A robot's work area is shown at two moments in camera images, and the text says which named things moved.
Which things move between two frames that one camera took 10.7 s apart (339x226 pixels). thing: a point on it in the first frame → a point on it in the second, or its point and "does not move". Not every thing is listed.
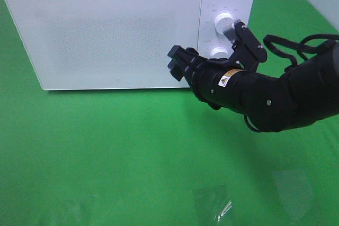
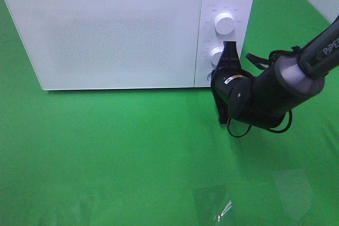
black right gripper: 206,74 → 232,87
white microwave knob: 223,21 does not move
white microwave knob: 219,52 does not move
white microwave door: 105,37 does not move
